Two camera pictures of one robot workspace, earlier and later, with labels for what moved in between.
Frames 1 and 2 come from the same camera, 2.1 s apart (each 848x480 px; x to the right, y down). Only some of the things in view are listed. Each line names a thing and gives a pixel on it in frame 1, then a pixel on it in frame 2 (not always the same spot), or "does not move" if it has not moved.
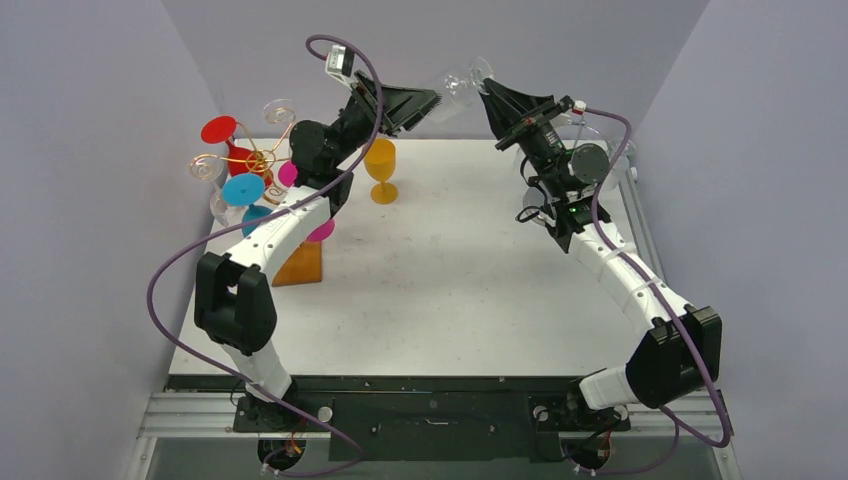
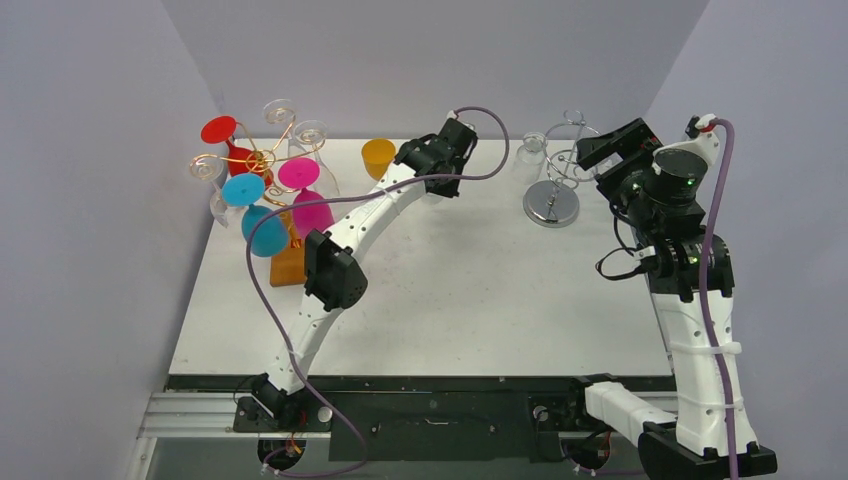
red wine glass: [219, 129] does not move
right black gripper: [531, 124] to [610, 147]
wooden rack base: [302, 266] does not move
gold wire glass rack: [206, 167] does not move
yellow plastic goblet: [379, 159] does not move
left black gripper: [404, 108] to [446, 191]
